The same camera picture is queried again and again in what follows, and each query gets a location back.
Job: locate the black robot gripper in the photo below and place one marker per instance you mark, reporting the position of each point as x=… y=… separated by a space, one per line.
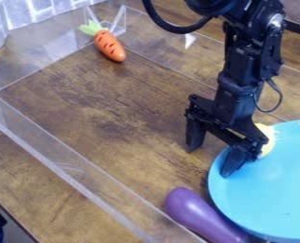
x=227 y=118

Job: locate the blue round plate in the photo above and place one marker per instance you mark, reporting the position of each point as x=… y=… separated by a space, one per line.
x=260 y=195

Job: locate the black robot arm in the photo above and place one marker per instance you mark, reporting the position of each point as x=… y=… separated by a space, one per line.
x=254 y=27

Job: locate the purple toy eggplant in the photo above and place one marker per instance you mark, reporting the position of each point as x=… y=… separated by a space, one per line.
x=193 y=212

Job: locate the yellow toy lemon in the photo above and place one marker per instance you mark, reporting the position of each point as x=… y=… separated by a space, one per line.
x=268 y=130

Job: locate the orange toy carrot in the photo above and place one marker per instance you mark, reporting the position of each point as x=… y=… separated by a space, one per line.
x=105 y=41

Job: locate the white grid curtain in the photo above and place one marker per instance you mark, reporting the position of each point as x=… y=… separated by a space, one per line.
x=20 y=13

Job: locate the clear acrylic enclosure wall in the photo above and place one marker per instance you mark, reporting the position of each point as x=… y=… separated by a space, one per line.
x=104 y=123

